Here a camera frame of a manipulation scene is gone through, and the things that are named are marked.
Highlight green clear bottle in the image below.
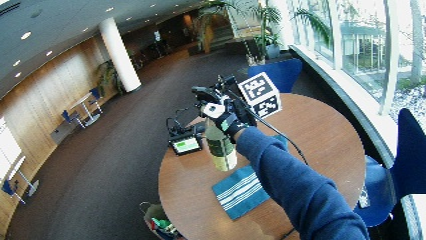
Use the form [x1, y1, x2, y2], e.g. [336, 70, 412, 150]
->
[203, 117, 239, 173]

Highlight white marker cube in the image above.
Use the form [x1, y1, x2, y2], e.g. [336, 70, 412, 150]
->
[237, 71, 283, 120]

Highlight black device with green screen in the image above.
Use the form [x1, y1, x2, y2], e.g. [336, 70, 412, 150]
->
[166, 131, 206, 157]

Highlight blue chair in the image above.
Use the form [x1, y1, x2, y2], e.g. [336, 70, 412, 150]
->
[87, 86, 106, 115]
[59, 109, 86, 130]
[246, 58, 304, 95]
[0, 179, 26, 205]
[352, 108, 426, 228]

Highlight staircase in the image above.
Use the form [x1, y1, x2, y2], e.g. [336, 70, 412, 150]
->
[206, 22, 250, 52]

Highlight white column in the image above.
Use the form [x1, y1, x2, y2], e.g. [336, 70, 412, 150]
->
[97, 17, 143, 94]

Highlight green potted plant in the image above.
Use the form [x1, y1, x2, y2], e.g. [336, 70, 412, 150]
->
[94, 59, 126, 97]

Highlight tall palm plant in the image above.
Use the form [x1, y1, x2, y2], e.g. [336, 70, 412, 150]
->
[250, 2, 335, 65]

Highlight white round table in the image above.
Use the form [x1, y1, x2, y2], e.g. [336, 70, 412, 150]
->
[69, 92, 103, 128]
[6, 155, 41, 198]

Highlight blue striped cloth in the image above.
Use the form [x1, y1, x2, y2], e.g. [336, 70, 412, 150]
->
[210, 165, 271, 221]

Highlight bag with items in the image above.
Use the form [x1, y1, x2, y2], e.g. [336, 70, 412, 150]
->
[138, 201, 186, 240]

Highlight black wires on device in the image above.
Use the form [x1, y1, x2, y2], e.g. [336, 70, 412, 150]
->
[165, 107, 193, 135]

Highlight black cable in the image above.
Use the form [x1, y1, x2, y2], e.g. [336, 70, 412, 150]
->
[223, 87, 310, 166]

